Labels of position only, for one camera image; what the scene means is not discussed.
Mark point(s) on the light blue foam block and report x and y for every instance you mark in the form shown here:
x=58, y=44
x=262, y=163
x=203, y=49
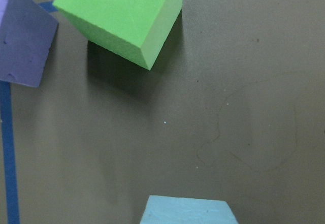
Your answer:
x=162, y=209

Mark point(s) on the green foam block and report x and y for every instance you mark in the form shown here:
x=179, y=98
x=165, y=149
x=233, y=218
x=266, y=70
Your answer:
x=133, y=29

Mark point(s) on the far purple foam block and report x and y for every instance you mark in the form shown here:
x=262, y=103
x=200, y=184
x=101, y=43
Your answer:
x=27, y=33

